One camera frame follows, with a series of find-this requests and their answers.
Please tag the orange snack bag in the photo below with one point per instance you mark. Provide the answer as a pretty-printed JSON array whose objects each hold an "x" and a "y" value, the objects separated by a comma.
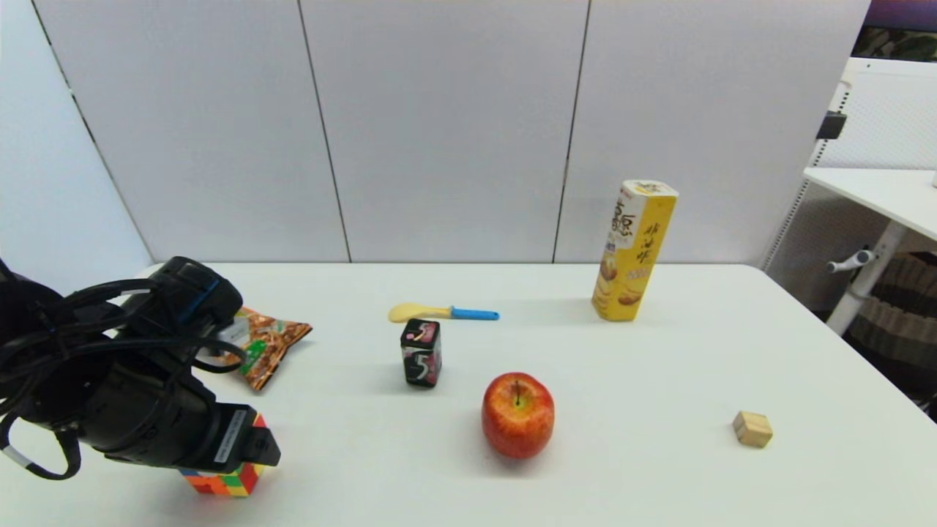
[{"x": 277, "y": 339}]

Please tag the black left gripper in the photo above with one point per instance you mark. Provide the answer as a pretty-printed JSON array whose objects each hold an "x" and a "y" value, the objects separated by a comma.
[{"x": 161, "y": 424}]

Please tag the tall yellow cracker box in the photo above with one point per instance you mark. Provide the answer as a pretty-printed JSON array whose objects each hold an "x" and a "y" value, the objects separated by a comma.
[{"x": 633, "y": 249}]

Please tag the white perforated panel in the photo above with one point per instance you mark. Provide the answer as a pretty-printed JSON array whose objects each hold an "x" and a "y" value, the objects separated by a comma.
[{"x": 889, "y": 117}]

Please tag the small black wall box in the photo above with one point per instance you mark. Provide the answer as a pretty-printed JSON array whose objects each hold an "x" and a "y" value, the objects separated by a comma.
[{"x": 830, "y": 126}]

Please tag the multicoloured rubiks cube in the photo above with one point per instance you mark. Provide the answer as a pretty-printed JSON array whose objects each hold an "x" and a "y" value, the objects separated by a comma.
[{"x": 233, "y": 481}]

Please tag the black gum box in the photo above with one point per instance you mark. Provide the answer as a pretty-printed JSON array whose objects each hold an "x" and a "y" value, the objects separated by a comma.
[{"x": 421, "y": 355}]

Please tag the red apple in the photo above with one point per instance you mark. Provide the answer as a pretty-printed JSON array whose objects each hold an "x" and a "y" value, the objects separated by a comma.
[{"x": 517, "y": 417}]

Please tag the brown striped seat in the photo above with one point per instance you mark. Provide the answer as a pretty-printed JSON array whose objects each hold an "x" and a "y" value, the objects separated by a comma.
[{"x": 897, "y": 322}]

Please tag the small wooden cube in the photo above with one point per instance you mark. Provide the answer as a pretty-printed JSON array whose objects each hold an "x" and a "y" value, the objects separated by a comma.
[{"x": 752, "y": 429}]

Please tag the white desk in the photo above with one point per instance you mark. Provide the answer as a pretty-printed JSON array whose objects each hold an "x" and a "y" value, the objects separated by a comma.
[{"x": 878, "y": 194}]

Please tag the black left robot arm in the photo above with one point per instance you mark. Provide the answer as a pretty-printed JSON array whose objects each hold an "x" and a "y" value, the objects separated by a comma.
[{"x": 187, "y": 291}]

